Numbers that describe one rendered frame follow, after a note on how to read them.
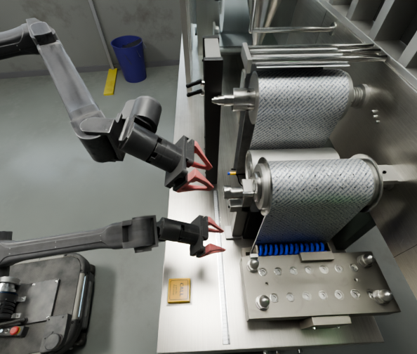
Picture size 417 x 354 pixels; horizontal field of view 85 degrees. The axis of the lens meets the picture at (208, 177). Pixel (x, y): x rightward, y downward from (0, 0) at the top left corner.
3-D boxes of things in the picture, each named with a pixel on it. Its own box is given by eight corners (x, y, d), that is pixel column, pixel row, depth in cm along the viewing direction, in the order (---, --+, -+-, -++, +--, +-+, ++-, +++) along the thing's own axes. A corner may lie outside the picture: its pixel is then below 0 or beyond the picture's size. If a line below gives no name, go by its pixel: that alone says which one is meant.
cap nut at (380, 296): (369, 290, 63) (379, 286, 59) (382, 289, 63) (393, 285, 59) (376, 305, 61) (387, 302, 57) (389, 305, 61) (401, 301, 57)
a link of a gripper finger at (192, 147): (201, 192, 53) (167, 176, 48) (201, 168, 57) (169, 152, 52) (222, 177, 49) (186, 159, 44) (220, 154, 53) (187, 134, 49)
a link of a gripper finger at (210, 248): (219, 261, 68) (191, 257, 64) (217, 239, 72) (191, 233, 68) (232, 254, 63) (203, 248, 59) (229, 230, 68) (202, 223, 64)
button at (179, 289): (169, 280, 77) (168, 278, 75) (190, 279, 77) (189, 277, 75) (168, 303, 72) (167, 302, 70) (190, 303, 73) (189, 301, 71)
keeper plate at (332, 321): (298, 321, 69) (311, 316, 60) (331, 319, 69) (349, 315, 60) (300, 331, 67) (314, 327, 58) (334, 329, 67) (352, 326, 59)
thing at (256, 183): (258, 179, 53) (256, 206, 56) (267, 178, 53) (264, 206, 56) (251, 167, 59) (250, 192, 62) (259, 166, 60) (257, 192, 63)
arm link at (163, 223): (157, 237, 56) (161, 214, 59) (149, 239, 62) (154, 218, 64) (182, 241, 59) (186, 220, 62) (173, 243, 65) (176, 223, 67)
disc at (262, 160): (253, 182, 68) (260, 144, 57) (254, 182, 68) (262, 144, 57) (262, 227, 58) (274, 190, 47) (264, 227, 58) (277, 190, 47)
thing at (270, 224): (253, 243, 72) (265, 214, 57) (327, 240, 72) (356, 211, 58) (253, 244, 71) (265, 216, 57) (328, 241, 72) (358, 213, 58)
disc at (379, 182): (335, 180, 69) (359, 141, 58) (336, 180, 69) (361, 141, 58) (358, 223, 59) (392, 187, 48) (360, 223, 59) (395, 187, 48)
